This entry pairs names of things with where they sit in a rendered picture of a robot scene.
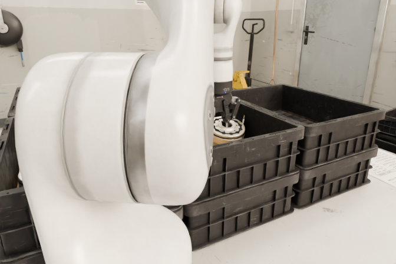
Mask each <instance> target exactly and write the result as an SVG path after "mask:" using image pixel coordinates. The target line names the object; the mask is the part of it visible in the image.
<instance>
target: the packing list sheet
mask: <svg viewBox="0 0 396 264"><path fill-rule="evenodd" d="M370 165H371V166H372V167H373V168H372V169H369V172H368V175H370V176H372V177H375V178H377V179H380V180H382V181H384V182H386V183H388V184H390V185H392V186H394V187H396V156H395V155H393V154H390V153H387V152H385V151H382V150H380V149H378V153H377V156H376V157H374V158H372V159H371V163H370Z"/></svg>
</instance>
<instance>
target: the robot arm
mask: <svg viewBox="0 0 396 264"><path fill-rule="evenodd" d="M144 1H145V2H146V4H147V5H148V6H149V8H150V9H151V10H152V11H153V13H154V14H155V16H156V17H157V19H158V21H159V22H160V24H161V26H162V28H163V31H164V33H165V35H166V37H167V40H168V43H167V45H166V46H165V47H164V49H163V50H161V51H159V52H148V53H146V52H63V53H58V54H52V55H49V56H47V57H45V58H43V59H41V60H39V61H38V62H37V63H36V64H35V65H34V66H33V67H32V68H31V69H30V70H29V72H28V73H27V75H26V77H25V79H24V81H23V83H22V85H21V88H20V91H19V94H18V99H17V102H16V110H15V147H16V153H17V158H18V164H19V170H20V174H21V178H22V182H23V185H24V189H25V193H26V196H27V199H28V203H29V207H30V209H31V213H32V217H33V220H34V223H35V227H36V230H37V234H38V238H39V242H40V244H41V248H42V252H43V255H44V259H45V263H46V264H192V244H191V240H190V236H189V232H188V230H187V227H186V226H185V224H184V223H183V221H182V220H181V219H180V218H179V217H178V216H177V215H176V214H175V213H173V212H172V211H171V210H169V209H167V208H165V207H164V206H162V205H184V204H189V203H191V202H193V201H195V200H196V199H197V198H198V197H199V196H200V194H201V192H202V191H203V189H204V186H205V184H206V182H207V177H208V174H209V170H210V166H211V165H212V159H213V158H212V150H213V132H214V117H215V115H216V113H218V112H220V113H221V116H222V120H223V121H222V126H224V127H229V121H230V120H231V119H235V118H236V114H237V111H238V109H239V105H240V102H241V99H240V98H238V97H235V96H234V97H232V94H231V92H232V84H233V63H232V56H233V39H234V35H235V30H236V26H237V23H238V20H239V17H240V14H241V11H242V0H144ZM213 24H226V28H225V29H224V30H223V31H222V32H220V33H217V34H213ZM230 103H231V104H230ZM229 104H230V108H228V105H229Z"/></svg>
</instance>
